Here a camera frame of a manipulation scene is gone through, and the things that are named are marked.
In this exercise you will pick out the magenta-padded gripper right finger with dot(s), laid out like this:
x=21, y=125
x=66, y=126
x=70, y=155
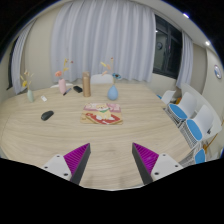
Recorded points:
x=146, y=159

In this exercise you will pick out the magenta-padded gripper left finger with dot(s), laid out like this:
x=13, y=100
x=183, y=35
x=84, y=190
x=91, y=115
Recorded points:
x=77, y=159

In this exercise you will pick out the black computer mouse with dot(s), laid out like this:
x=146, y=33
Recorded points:
x=47, y=115

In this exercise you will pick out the white chairs with blue cushions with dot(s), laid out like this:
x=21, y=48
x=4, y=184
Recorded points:
x=195, y=128

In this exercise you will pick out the black marker pen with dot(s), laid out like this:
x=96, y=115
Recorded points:
x=67, y=91

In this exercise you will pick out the white remote control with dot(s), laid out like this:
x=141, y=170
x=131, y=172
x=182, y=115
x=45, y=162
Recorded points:
x=43, y=98

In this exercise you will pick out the black rectangular case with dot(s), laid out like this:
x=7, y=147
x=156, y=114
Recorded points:
x=77, y=89

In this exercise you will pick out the blue vase with dried flowers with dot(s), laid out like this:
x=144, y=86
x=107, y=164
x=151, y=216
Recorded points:
x=112, y=93

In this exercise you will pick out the pink vase with dried flowers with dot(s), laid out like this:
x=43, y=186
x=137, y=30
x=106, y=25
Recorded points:
x=62, y=86

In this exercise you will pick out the bronze insulated drink bottle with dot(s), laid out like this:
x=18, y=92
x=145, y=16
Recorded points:
x=86, y=85

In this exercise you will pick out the green vase with yellow flowers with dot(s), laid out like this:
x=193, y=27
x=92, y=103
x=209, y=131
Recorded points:
x=30, y=96

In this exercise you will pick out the narrow white curtain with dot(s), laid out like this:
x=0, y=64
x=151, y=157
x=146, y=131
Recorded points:
x=20, y=60
x=185, y=60

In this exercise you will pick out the dark glass window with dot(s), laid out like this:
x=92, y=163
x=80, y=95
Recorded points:
x=168, y=50

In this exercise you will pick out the wide white curtain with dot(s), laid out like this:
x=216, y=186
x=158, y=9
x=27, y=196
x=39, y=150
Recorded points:
x=100, y=36

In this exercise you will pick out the round ceiling light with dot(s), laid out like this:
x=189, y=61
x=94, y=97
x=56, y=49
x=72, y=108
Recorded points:
x=207, y=43
x=185, y=15

